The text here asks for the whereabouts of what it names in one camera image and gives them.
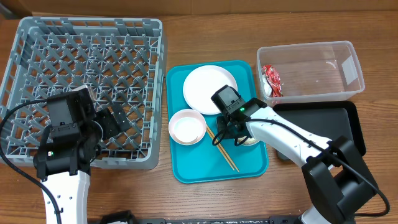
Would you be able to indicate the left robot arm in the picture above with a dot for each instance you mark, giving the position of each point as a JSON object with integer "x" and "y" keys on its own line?
{"x": 63, "y": 162}

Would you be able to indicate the wooden chopstick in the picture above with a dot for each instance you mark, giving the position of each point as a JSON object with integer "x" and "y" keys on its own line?
{"x": 236, "y": 168}
{"x": 223, "y": 153}

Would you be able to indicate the clear plastic bin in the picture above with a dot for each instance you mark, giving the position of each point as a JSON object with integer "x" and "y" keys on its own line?
{"x": 312, "y": 72}

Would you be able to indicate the grey dishwasher rack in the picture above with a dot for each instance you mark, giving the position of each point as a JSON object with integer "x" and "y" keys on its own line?
{"x": 122, "y": 60}

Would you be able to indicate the wooden chopstick upper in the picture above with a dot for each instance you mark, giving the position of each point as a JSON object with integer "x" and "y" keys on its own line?
{"x": 236, "y": 168}

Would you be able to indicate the white round plate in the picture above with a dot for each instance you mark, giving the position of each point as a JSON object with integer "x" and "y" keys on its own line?
{"x": 202, "y": 83}

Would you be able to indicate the pink-white small bowl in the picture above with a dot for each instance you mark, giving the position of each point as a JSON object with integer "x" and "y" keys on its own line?
{"x": 187, "y": 127}

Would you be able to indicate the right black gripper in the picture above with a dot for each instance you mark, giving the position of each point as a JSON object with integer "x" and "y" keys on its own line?
{"x": 230, "y": 131}

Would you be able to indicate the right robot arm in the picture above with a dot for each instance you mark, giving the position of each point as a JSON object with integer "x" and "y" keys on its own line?
{"x": 338, "y": 180}

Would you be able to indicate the wooden chopstick lower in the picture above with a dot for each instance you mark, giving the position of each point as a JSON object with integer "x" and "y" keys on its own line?
{"x": 223, "y": 153}

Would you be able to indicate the black rectangular tray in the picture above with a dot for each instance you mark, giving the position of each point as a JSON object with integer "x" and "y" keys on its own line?
{"x": 330, "y": 119}

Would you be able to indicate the red snack wrapper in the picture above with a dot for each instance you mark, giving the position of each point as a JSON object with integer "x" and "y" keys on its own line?
{"x": 273, "y": 78}

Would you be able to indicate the grey-green bowl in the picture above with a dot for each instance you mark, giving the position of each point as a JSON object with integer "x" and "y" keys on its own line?
{"x": 250, "y": 142}

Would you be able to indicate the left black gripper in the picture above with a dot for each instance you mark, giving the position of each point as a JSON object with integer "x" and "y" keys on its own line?
{"x": 114, "y": 127}

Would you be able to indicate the white tissue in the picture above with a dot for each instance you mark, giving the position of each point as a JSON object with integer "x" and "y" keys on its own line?
{"x": 267, "y": 87}

